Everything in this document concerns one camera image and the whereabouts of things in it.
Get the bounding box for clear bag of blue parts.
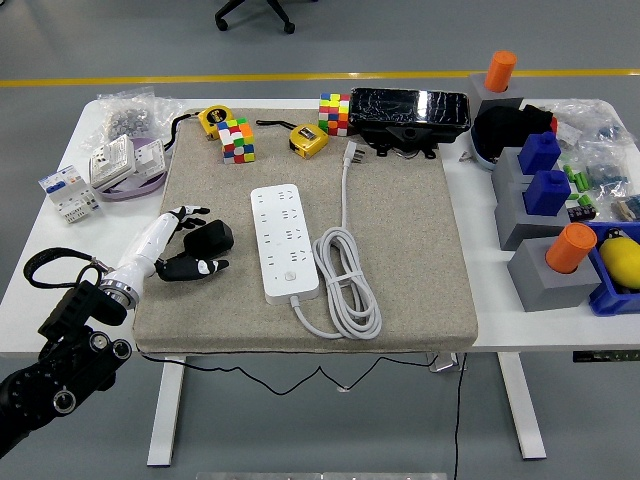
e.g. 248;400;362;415
582;142;634;201

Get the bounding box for white table leg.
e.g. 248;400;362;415
146;355;187;467
497;352;547;461

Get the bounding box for black plug cord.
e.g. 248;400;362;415
23;247;109;291

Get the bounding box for white power strip cord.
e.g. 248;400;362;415
288;140;384;341

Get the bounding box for black plug adapter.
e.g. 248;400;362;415
182;219;236;260

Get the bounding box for grey-brown mat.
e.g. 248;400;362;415
130;107;479;354

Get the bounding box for yellow tape measure round label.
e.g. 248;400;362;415
164;104;235;151

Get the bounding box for white wall socket panel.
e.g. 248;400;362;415
130;138;167;181
88;134;137;190

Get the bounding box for green plastic pegs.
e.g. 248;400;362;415
562;164;595;194

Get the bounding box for metal bracket under table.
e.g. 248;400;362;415
427;352;469;374

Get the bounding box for colourful puzzle cube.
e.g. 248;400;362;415
216;117;257;165
318;92;352;137

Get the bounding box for blue plastic bin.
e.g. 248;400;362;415
584;220;640;317

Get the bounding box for thin black cable hanging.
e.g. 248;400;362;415
452;352;469;480

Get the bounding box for clear bag of brown parts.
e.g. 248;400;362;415
612;192;640;222

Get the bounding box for white power strip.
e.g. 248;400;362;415
249;183;321;305

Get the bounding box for blue block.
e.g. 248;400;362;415
517;130;563;176
522;169;572;217

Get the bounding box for purple tape roll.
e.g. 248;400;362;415
94;135;167;202

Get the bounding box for clear bag of metal nuts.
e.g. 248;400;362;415
79;87;184;151

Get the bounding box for yellow toy fruit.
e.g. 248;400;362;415
598;234;640;291

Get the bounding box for grey block with hole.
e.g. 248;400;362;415
490;147;539;194
467;72;526;119
493;182;574;251
506;237;604;314

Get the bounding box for white circuit breaker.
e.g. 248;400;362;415
37;164;104;225

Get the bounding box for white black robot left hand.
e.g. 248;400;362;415
106;203;231;297

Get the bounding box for yellow tape measure square label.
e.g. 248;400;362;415
255;118;330;160

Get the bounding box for thin black cable wavy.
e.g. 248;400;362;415
139;349;436;397

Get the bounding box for black cloth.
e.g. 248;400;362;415
472;103;559;161

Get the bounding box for light blue bowl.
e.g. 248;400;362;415
469;124;501;174

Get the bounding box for clear bag of small parts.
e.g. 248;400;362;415
552;98;631;151

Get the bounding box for black office chair base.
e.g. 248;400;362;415
213;0;296;35

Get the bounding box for black small components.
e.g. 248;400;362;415
567;194;597;224

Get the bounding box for black table control panel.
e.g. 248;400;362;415
572;351;640;363

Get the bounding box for orange cylinder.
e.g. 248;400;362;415
544;222;600;275
483;49;519;94

